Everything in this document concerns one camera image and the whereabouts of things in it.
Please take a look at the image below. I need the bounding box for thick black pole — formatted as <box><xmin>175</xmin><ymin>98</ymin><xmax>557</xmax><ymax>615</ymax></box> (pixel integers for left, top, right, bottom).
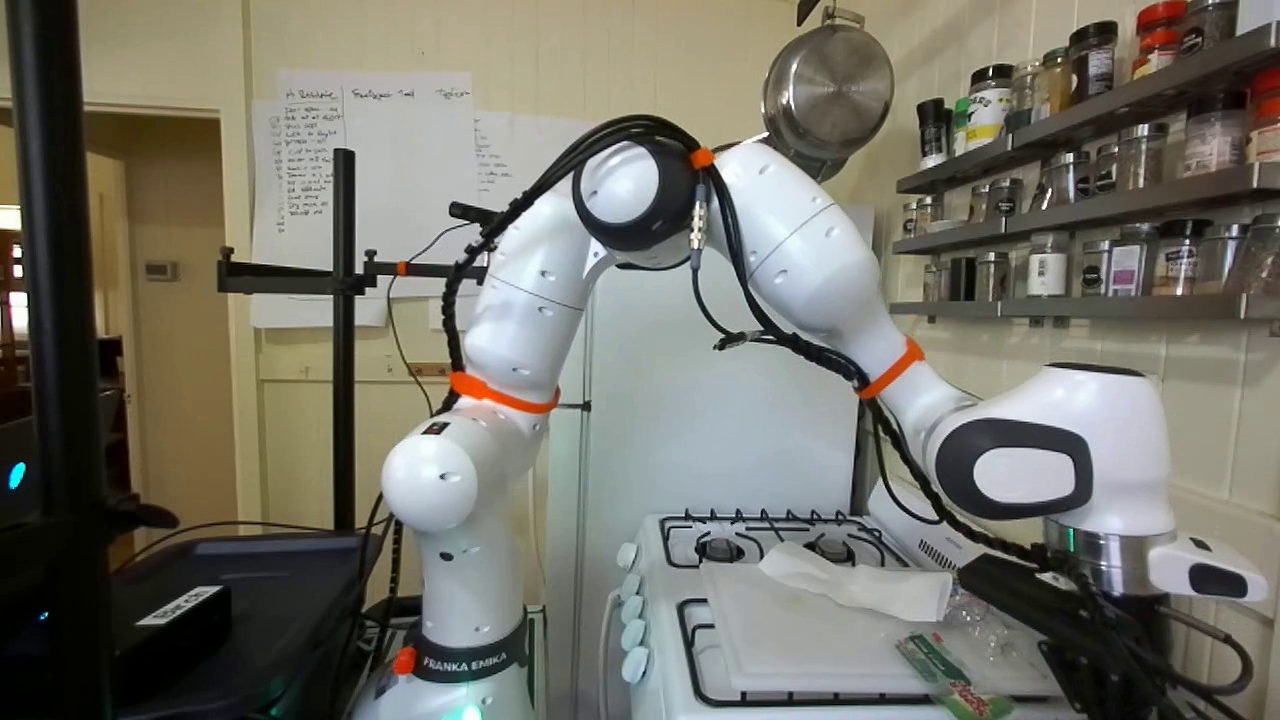
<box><xmin>4</xmin><ymin>0</ymin><xmax>116</xmax><ymax>720</ymax></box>

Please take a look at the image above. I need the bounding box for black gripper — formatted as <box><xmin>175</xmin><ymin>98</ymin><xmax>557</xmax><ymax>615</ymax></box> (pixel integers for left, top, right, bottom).
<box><xmin>1042</xmin><ymin>596</ymin><xmax>1167</xmax><ymax>720</ymax></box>

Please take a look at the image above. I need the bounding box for purple-labelled glass jar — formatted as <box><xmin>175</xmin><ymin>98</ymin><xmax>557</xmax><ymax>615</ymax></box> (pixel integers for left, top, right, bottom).
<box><xmin>1108</xmin><ymin>221</ymin><xmax>1155</xmax><ymax>298</ymax></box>

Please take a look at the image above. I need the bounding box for white gas stove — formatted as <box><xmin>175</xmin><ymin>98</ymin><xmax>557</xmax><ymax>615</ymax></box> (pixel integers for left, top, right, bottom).
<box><xmin>612</xmin><ymin>482</ymin><xmax>1072</xmax><ymax>720</ymax></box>

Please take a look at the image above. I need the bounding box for small handwritten paper sheet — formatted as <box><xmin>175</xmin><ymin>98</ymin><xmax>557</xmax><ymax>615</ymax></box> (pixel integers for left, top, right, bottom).
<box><xmin>473</xmin><ymin>112</ymin><xmax>592</xmax><ymax>204</ymax></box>

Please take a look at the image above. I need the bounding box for white cloth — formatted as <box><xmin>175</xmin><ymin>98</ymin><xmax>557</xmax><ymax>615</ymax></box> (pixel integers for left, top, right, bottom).
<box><xmin>755</xmin><ymin>536</ymin><xmax>961</xmax><ymax>628</ymax></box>

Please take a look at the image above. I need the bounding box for grey wall shelf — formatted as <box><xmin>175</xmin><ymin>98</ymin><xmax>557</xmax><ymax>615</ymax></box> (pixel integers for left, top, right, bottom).
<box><xmin>893</xmin><ymin>162</ymin><xmax>1280</xmax><ymax>255</ymax></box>
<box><xmin>893</xmin><ymin>22</ymin><xmax>1280</xmax><ymax>194</ymax></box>
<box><xmin>916</xmin><ymin>293</ymin><xmax>1280</xmax><ymax>329</ymax></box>

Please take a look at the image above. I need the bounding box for red-lid spice jar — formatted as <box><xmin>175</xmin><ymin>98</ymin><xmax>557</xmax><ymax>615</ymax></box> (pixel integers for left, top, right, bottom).
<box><xmin>1132</xmin><ymin>0</ymin><xmax>1193</xmax><ymax>79</ymax></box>

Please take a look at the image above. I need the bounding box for black-lid glass jar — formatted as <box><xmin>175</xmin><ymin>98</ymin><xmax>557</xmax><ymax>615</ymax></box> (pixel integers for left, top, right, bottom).
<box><xmin>1064</xmin><ymin>17</ymin><xmax>1124</xmax><ymax>105</ymax></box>

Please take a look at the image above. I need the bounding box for black device with white label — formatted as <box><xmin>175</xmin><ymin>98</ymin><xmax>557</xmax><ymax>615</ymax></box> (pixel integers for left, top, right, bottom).
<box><xmin>113</xmin><ymin>579</ymin><xmax>235</xmax><ymax>672</ymax></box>

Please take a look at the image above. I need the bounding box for white refrigerator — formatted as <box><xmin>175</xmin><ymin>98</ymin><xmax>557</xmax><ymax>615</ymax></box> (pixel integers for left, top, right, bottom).
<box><xmin>537</xmin><ymin>255</ymin><xmax>871</xmax><ymax>720</ymax></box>

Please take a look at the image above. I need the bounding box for dark glass spice jar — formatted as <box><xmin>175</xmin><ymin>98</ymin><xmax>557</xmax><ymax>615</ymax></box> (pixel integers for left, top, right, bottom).
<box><xmin>982</xmin><ymin>243</ymin><xmax>1017</xmax><ymax>302</ymax></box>
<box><xmin>921</xmin><ymin>251</ymin><xmax>956</xmax><ymax>302</ymax></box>
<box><xmin>913</xmin><ymin>90</ymin><xmax>954</xmax><ymax>173</ymax></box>

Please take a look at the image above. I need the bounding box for red spice container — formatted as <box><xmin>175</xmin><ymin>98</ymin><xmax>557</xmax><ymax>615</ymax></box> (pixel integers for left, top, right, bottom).
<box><xmin>1244</xmin><ymin>65</ymin><xmax>1280</xmax><ymax>166</ymax></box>

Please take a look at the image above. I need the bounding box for large handwritten paper chart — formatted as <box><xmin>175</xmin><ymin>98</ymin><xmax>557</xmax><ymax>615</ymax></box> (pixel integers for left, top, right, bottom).
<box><xmin>247</xmin><ymin>66</ymin><xmax>481</xmax><ymax>336</ymax></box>

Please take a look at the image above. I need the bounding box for white-labelled black-lid jar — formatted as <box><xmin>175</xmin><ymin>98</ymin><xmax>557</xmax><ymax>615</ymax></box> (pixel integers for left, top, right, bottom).
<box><xmin>954</xmin><ymin>61</ymin><xmax>1019</xmax><ymax>157</ymax></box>

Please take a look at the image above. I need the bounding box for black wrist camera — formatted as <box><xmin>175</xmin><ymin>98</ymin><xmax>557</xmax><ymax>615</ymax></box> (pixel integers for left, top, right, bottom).
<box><xmin>956</xmin><ymin>550</ymin><xmax>1075</xmax><ymax>628</ymax></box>

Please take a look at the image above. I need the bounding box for white-labelled glass jar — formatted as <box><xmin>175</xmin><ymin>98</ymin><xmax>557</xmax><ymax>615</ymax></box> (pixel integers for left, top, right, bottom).
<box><xmin>1019</xmin><ymin>232</ymin><xmax>1075</xmax><ymax>298</ymax></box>

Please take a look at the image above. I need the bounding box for large glass spice jar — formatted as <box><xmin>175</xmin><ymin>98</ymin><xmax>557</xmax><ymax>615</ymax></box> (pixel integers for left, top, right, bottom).
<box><xmin>1175</xmin><ymin>86</ymin><xmax>1256</xmax><ymax>178</ymax></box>

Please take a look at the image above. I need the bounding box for black case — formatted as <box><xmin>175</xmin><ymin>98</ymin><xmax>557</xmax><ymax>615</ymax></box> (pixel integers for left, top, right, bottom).
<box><xmin>113</xmin><ymin>526</ymin><xmax>390</xmax><ymax>720</ymax></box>

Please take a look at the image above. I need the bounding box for clear plastic wrapper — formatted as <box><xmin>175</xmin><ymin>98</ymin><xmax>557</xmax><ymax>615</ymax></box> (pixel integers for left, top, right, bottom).
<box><xmin>954</xmin><ymin>590</ymin><xmax>1037</xmax><ymax>668</ymax></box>

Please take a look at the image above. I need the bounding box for green Scotch-Brite sponge package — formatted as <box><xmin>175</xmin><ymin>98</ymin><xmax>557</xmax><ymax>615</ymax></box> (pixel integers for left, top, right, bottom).
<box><xmin>893</xmin><ymin>630</ymin><xmax>1019</xmax><ymax>720</ymax></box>

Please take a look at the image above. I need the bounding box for hanging steel pan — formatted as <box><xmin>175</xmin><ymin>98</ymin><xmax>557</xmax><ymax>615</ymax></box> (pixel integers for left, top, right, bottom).
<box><xmin>762</xmin><ymin>9</ymin><xmax>899</xmax><ymax>173</ymax></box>

